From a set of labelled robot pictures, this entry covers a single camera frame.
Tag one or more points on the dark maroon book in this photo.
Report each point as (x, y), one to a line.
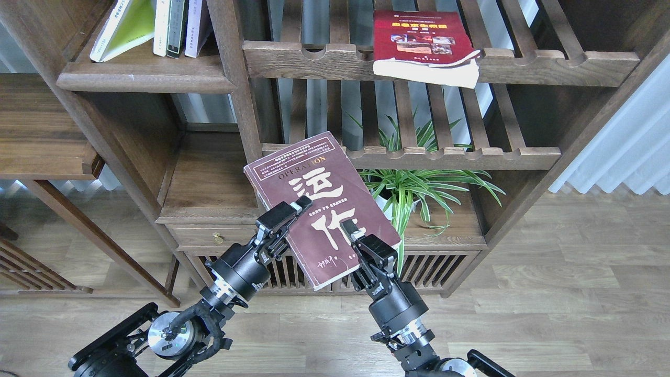
(317, 167)

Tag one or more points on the white curtain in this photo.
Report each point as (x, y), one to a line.
(632, 148)

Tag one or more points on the white upright book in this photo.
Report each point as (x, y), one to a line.
(161, 25)

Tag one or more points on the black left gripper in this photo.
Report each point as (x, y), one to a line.
(242, 270)

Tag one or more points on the green spider plant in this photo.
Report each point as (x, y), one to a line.
(428, 184)

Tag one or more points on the dark wooden bookshelf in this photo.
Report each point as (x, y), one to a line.
(178, 132)

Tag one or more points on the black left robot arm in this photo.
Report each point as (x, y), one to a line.
(194, 334)

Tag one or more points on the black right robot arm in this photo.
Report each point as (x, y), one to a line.
(418, 358)

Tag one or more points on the dark green upright book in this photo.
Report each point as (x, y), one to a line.
(176, 29)

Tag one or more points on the lavender upright book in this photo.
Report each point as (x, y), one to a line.
(198, 27)

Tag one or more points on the yellow green book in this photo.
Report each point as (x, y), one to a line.
(130, 24)

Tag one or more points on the red book with photos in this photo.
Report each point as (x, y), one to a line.
(427, 47)

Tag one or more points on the white plant pot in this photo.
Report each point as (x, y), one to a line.
(397, 204)

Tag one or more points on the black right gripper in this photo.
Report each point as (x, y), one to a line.
(395, 304)

